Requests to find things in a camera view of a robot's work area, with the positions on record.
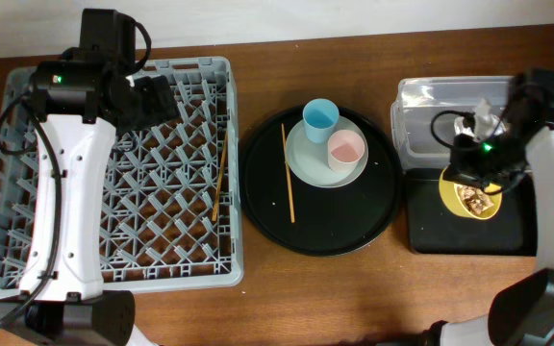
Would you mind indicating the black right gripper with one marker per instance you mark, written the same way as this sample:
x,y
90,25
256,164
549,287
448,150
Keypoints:
x,y
466,173

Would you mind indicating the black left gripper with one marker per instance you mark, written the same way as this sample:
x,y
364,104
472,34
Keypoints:
x,y
149,101

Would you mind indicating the food scraps pile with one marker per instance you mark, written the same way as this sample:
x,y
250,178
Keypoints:
x,y
474,199

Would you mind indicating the white tissue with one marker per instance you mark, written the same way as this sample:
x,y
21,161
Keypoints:
x,y
480,126

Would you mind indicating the yellow bowl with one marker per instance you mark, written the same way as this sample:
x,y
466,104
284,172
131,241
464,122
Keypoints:
x,y
449,195

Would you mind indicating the wooden chopstick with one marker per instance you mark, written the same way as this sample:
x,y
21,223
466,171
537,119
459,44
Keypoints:
x,y
221,171
288,173

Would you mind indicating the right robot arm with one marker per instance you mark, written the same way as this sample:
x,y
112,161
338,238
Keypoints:
x,y
523,313

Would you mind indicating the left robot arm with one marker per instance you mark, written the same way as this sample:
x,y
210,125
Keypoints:
x,y
79,105

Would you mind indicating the grey dishwasher rack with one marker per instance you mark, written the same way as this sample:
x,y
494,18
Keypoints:
x,y
156,231

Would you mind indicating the clear plastic bin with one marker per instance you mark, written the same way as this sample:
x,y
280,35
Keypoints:
x,y
418,100

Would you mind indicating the rectangular black tray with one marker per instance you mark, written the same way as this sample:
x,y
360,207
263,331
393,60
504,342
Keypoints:
x,y
433,229

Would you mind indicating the wooden chopstick on tray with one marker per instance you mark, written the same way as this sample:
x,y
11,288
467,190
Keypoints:
x,y
288,173

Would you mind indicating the pink cup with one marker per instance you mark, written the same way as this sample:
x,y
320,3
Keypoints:
x,y
345,150

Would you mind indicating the light blue cup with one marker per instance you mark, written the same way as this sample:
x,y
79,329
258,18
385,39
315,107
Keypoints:
x,y
320,117

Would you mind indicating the round black tray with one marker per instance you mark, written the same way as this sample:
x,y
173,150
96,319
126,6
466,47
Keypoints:
x,y
311,220

